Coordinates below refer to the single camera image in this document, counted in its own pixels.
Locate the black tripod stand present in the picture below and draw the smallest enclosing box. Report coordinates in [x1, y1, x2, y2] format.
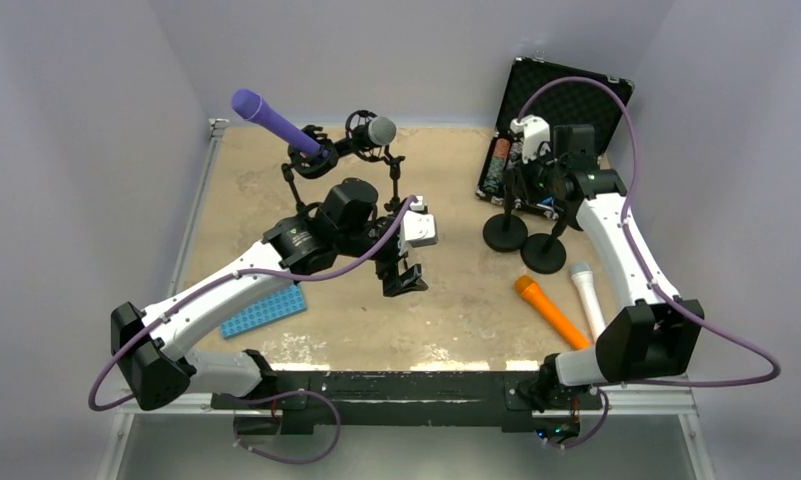
[381, 146, 406, 214]

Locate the orange mic round stand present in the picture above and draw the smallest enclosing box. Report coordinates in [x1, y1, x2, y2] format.
[482, 179, 528, 253]

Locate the white mic clamp stand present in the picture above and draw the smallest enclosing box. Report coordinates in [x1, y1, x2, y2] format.
[520, 209, 568, 275]

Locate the white microphone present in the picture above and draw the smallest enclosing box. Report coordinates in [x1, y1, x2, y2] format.
[570, 263, 606, 341]

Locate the orange microphone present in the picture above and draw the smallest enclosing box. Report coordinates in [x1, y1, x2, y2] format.
[513, 275, 591, 350]

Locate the black silver microphone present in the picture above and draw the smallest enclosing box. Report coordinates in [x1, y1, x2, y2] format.
[345, 110, 397, 162]

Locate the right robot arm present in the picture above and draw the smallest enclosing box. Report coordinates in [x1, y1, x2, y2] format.
[511, 116, 703, 407]

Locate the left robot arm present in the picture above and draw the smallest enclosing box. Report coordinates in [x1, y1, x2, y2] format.
[108, 178, 438, 411]

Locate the purple mic black stand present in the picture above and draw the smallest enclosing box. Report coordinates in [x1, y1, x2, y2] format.
[281, 124, 352, 214]

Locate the purple microphone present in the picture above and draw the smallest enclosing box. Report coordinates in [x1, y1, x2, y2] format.
[230, 88, 321, 156]

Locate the black poker chip case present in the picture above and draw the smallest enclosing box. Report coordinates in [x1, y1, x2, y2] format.
[475, 57, 635, 209]

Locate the blue lego baseplate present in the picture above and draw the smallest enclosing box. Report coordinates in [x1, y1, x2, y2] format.
[220, 285, 307, 339]

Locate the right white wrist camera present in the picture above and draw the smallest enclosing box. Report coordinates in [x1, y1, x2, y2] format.
[510, 115, 551, 164]

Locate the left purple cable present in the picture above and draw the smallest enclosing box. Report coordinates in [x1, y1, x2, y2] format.
[87, 194, 418, 413]

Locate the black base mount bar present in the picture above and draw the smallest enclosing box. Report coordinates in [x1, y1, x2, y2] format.
[211, 370, 602, 434]

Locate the purple loop base cable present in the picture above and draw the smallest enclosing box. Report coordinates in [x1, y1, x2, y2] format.
[221, 387, 343, 464]

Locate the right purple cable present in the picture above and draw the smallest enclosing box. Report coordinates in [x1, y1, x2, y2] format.
[515, 76, 782, 389]

